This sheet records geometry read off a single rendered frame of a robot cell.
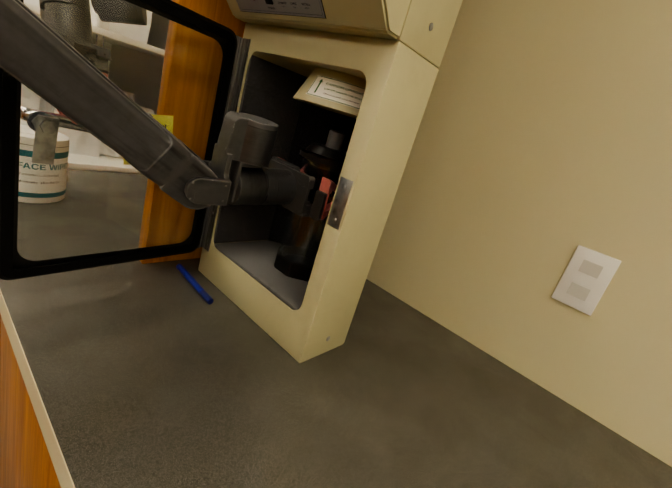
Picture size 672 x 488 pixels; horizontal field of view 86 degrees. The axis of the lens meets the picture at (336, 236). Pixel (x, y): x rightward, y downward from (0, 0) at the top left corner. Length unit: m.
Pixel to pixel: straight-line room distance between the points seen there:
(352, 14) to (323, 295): 0.37
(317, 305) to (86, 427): 0.30
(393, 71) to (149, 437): 0.50
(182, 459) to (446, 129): 0.78
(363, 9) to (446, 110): 0.48
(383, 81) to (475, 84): 0.45
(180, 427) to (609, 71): 0.86
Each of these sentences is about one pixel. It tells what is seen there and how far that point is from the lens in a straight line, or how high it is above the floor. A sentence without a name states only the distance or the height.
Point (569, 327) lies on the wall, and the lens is 0.85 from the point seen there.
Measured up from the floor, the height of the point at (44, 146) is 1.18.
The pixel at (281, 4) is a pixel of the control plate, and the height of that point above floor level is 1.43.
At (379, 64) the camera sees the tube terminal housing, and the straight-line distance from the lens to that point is 0.50.
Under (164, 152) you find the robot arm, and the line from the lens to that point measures 0.47.
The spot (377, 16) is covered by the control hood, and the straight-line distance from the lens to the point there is 0.48.
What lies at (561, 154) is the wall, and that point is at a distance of 0.83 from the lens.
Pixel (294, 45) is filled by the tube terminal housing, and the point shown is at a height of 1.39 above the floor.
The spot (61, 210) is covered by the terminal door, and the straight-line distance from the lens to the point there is 0.62.
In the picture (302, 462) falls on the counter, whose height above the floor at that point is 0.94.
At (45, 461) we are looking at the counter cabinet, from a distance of 0.75.
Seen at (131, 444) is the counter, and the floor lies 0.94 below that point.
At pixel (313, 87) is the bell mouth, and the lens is 0.59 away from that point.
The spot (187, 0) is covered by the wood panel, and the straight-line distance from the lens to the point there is 0.73.
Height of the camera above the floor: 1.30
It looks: 17 degrees down
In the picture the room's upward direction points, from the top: 17 degrees clockwise
